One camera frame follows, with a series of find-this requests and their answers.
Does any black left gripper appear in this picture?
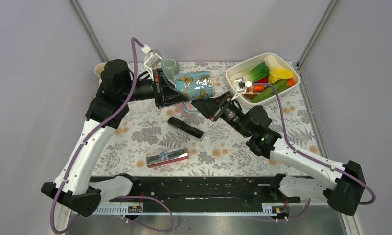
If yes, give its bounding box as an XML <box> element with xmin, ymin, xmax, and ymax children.
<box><xmin>122</xmin><ymin>68</ymin><xmax>191</xmax><ymax>109</ymax></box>

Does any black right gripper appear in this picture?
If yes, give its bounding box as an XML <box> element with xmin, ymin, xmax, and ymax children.
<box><xmin>191</xmin><ymin>91</ymin><xmax>252</xmax><ymax>138</ymax></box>

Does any cream ceramic mug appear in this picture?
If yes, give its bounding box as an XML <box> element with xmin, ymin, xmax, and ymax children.
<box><xmin>94</xmin><ymin>62</ymin><xmax>107</xmax><ymax>85</ymax></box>

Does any green ceramic mug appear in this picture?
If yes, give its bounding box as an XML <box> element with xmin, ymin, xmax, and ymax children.
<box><xmin>161</xmin><ymin>58</ymin><xmax>180</xmax><ymax>80</ymax></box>

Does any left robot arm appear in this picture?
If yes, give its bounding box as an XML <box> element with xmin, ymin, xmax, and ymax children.
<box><xmin>41</xmin><ymin>59</ymin><xmax>188</xmax><ymax>217</ymax></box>

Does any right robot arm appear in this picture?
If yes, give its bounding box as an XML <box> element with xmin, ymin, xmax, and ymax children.
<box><xmin>191</xmin><ymin>92</ymin><xmax>366</xmax><ymax>216</ymax></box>

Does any orange toy carrot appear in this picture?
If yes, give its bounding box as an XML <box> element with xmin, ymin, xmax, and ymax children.
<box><xmin>253</xmin><ymin>77</ymin><xmax>296</xmax><ymax>93</ymax></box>

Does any yellow toy cabbage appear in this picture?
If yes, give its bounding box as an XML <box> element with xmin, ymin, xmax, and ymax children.
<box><xmin>263</xmin><ymin>55</ymin><xmax>293</xmax><ymax>84</ymax></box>

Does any white plastic basin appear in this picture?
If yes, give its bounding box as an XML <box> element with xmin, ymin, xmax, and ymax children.
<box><xmin>225</xmin><ymin>52</ymin><xmax>300</xmax><ymax>108</ymax></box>

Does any black rectangular box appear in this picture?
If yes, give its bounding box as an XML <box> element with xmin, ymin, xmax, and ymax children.
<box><xmin>167</xmin><ymin>117</ymin><xmax>204</xmax><ymax>141</ymax></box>

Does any silver red stapler box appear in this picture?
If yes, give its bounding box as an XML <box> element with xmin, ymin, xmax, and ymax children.
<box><xmin>146</xmin><ymin>147</ymin><xmax>189</xmax><ymax>168</ymax></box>

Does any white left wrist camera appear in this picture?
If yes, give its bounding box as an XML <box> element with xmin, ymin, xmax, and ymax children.
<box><xmin>141</xmin><ymin>44</ymin><xmax>162</xmax><ymax>78</ymax></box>

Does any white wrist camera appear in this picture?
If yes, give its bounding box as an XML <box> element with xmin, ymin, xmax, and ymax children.
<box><xmin>231</xmin><ymin>78</ymin><xmax>252</xmax><ymax>101</ymax></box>
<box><xmin>141</xmin><ymin>44</ymin><xmax>162</xmax><ymax>78</ymax></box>

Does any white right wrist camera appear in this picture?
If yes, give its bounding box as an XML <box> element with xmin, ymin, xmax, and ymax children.
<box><xmin>231</xmin><ymin>78</ymin><xmax>252</xmax><ymax>101</ymax></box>

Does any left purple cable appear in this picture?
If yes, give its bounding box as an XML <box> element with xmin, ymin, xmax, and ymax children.
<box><xmin>49</xmin><ymin>37</ymin><xmax>175</xmax><ymax>235</ymax></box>

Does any purple cable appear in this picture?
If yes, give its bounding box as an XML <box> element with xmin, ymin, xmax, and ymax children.
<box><xmin>49</xmin><ymin>37</ymin><xmax>175</xmax><ymax>235</ymax></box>
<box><xmin>247</xmin><ymin>81</ymin><xmax>377</xmax><ymax>223</ymax></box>

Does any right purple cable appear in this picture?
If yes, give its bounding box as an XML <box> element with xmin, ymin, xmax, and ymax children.
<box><xmin>247</xmin><ymin>81</ymin><xmax>377</xmax><ymax>223</ymax></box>

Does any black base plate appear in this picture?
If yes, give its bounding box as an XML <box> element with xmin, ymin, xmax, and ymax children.
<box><xmin>109</xmin><ymin>175</ymin><xmax>302</xmax><ymax>214</ymax></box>

